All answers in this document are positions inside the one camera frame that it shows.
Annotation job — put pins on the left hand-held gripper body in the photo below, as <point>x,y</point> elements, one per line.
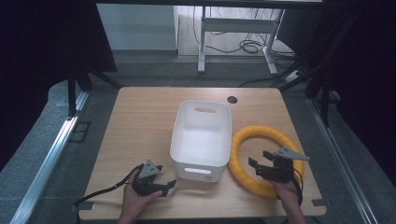
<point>148,171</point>

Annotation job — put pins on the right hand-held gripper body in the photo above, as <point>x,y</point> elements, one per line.
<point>280,169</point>

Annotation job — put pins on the white plastic basket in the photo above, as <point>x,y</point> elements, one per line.
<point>199,140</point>

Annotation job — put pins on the person's right hand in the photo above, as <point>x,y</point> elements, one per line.
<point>286,191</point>

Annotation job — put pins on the person's left hand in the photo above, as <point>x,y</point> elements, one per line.
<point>136,200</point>

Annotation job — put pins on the black metal stand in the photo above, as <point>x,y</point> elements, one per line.
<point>325,102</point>
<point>72,93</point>

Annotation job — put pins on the white power strip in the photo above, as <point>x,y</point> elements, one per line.
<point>293,75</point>

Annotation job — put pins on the black curtain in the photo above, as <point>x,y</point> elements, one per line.
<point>370,77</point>
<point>40,46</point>

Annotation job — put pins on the aluminium floor rail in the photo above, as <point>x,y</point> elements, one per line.
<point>339,161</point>
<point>46,165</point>

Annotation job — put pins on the white metal desk frame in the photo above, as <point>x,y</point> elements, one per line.
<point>236,25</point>

